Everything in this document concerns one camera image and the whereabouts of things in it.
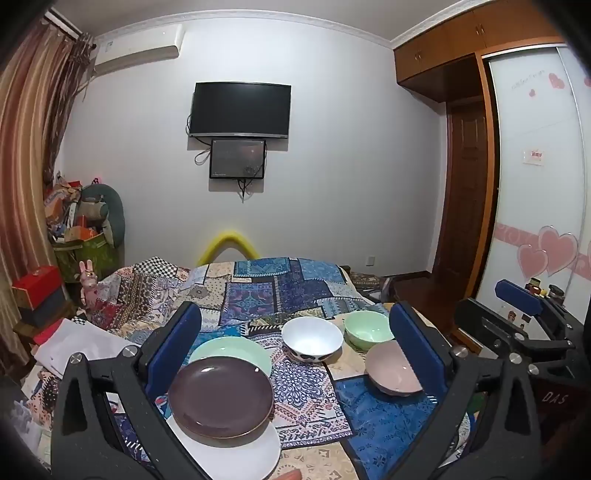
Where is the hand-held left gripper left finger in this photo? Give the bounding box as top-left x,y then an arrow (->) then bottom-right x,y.
50,301 -> 204,480

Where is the white plate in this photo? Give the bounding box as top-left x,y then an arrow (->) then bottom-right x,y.
165,415 -> 281,480

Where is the green plate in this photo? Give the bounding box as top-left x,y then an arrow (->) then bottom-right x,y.
188,336 -> 273,379

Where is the yellow foam tube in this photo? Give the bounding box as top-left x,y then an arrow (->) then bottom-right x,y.
198,229 -> 260,266

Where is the white air conditioner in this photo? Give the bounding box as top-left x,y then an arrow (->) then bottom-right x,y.
92,24 -> 185,77

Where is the dark grey box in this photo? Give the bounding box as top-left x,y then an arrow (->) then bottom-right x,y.
21,288 -> 70,326

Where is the green bag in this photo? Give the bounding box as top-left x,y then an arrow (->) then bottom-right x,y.
54,231 -> 121,282

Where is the pink bunny toy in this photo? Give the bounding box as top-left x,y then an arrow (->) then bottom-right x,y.
78,260 -> 100,305

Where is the pile of boxes and papers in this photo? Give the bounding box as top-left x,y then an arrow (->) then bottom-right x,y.
44,173 -> 109,243

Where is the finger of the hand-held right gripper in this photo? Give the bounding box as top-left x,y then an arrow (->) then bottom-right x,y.
494,279 -> 546,318
454,298 -> 532,354

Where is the white cloth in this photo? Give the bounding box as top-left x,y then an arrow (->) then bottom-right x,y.
34,318 -> 141,381

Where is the white bowl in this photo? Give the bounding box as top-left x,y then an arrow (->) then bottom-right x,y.
281,316 -> 344,363

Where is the wooden door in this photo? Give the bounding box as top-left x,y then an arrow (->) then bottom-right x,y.
445,99 -> 490,278

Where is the grey-green curved pillow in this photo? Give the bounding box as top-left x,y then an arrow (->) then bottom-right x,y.
82,184 -> 125,247

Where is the dark patterned cloth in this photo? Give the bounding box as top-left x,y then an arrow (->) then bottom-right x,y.
344,271 -> 393,303

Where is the red box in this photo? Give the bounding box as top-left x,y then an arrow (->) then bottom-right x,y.
11,265 -> 63,311

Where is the small black wall monitor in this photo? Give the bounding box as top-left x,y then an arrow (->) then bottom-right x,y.
209,138 -> 267,180

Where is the patchwork blanket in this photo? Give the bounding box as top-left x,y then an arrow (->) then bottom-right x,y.
21,256 -> 472,480

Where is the brown plate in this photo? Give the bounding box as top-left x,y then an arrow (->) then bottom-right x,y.
167,357 -> 275,440

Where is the wooden wardrobe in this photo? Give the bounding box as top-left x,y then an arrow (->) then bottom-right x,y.
393,7 -> 573,296

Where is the black wall television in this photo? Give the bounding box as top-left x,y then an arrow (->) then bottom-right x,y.
191,82 -> 292,139

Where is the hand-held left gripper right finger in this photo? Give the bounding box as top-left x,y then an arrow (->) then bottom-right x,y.
389,301 -> 543,480

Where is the pink bowl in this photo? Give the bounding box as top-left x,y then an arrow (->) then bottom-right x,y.
365,340 -> 424,398

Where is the striped brown curtain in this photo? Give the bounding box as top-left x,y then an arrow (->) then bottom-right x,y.
0,18 -> 95,384

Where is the white sliding wardrobe door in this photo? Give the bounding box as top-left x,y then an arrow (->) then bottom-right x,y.
475,44 -> 591,324

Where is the green bowl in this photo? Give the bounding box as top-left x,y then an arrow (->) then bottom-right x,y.
344,311 -> 396,350

